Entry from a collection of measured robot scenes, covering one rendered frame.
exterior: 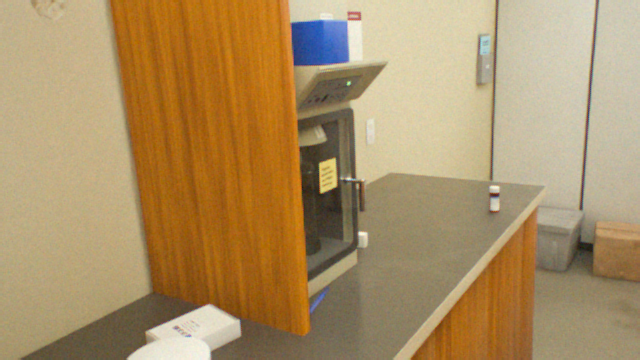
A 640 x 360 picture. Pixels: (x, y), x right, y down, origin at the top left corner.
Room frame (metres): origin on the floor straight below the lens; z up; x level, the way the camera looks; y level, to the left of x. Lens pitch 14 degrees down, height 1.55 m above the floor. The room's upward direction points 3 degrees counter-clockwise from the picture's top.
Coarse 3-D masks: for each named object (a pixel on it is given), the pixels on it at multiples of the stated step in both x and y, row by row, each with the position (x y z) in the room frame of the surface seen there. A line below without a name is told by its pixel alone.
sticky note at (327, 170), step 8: (328, 160) 1.30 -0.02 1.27; (320, 168) 1.27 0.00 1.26; (328, 168) 1.30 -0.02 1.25; (320, 176) 1.27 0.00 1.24; (328, 176) 1.30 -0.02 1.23; (336, 176) 1.33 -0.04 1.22; (320, 184) 1.27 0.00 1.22; (328, 184) 1.29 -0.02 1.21; (336, 184) 1.32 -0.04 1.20; (320, 192) 1.26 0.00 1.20
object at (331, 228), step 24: (312, 120) 1.25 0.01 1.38; (336, 120) 1.34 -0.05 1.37; (312, 144) 1.25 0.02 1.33; (336, 144) 1.33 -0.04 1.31; (312, 168) 1.24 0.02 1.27; (336, 168) 1.33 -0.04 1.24; (312, 192) 1.24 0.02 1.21; (336, 192) 1.32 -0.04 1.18; (312, 216) 1.23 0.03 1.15; (336, 216) 1.32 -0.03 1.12; (312, 240) 1.23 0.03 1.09; (336, 240) 1.31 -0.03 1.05; (312, 264) 1.22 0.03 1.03
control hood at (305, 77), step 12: (372, 60) 1.29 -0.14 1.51; (384, 60) 1.34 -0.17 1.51; (300, 72) 1.12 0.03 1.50; (312, 72) 1.10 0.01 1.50; (324, 72) 1.12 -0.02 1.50; (336, 72) 1.17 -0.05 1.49; (348, 72) 1.22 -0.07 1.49; (360, 72) 1.27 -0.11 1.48; (372, 72) 1.33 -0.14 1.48; (300, 84) 1.12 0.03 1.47; (312, 84) 1.12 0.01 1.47; (360, 84) 1.33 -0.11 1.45; (300, 96) 1.13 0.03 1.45; (348, 96) 1.34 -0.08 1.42; (360, 96) 1.40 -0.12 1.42; (312, 108) 1.22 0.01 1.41
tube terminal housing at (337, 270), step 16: (304, 0) 1.27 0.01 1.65; (320, 0) 1.32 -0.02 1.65; (336, 0) 1.38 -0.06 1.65; (304, 16) 1.26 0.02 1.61; (336, 16) 1.38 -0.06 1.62; (304, 112) 1.25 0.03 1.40; (320, 112) 1.30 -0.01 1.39; (352, 256) 1.40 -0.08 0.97; (336, 272) 1.33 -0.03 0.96; (320, 288) 1.26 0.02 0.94
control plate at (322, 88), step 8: (328, 80) 1.17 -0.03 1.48; (336, 80) 1.20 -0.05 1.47; (344, 80) 1.23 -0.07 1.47; (352, 80) 1.27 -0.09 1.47; (320, 88) 1.17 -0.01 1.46; (328, 88) 1.20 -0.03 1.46; (336, 88) 1.23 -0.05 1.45; (344, 88) 1.27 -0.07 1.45; (312, 96) 1.17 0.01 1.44; (320, 96) 1.20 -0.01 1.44; (328, 96) 1.24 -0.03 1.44; (344, 96) 1.31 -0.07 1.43; (304, 104) 1.17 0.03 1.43; (312, 104) 1.20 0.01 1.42; (320, 104) 1.24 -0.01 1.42
